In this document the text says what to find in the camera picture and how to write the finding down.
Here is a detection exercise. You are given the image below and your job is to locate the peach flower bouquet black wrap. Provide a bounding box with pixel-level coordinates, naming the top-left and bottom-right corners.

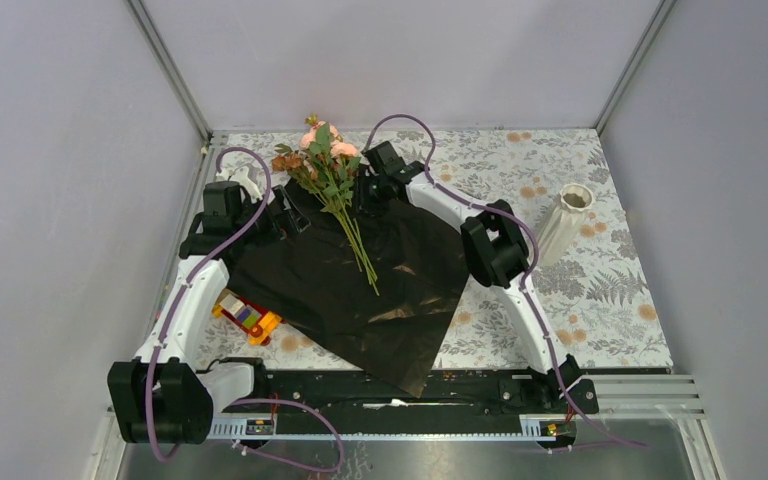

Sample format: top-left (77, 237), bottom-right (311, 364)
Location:
top-left (271, 113), bottom-right (380, 295)

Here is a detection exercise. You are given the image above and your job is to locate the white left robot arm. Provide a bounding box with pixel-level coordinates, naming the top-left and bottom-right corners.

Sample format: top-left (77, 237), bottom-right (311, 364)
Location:
top-left (107, 181), bottom-right (310, 445)

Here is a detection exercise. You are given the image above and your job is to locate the aluminium frame rail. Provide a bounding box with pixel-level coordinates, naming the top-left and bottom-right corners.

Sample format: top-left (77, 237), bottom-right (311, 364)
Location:
top-left (124, 0), bottom-right (213, 143)

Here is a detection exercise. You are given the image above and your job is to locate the white ribbed ceramic vase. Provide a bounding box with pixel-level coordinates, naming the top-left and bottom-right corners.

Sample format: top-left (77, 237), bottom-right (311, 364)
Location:
top-left (537, 183), bottom-right (594, 267)

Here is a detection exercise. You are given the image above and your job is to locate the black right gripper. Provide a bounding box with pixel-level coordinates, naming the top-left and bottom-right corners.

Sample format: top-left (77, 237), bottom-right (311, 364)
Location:
top-left (348, 171), bottom-right (390, 221)

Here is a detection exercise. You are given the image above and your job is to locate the orange toy block cart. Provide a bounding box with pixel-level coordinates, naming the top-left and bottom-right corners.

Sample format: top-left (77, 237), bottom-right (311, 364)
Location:
top-left (211, 289), bottom-right (285, 346)

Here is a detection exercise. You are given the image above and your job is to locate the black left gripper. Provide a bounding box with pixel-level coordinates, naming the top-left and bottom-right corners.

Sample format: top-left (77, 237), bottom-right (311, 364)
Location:
top-left (233, 184), bottom-right (308, 250)

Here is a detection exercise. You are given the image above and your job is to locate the black wrapping paper sheet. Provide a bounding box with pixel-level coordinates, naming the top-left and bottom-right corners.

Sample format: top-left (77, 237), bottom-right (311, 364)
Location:
top-left (228, 181), bottom-right (469, 397)

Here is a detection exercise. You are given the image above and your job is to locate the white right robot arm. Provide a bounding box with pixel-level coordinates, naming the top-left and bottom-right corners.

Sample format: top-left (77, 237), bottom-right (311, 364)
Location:
top-left (360, 142), bottom-right (574, 412)

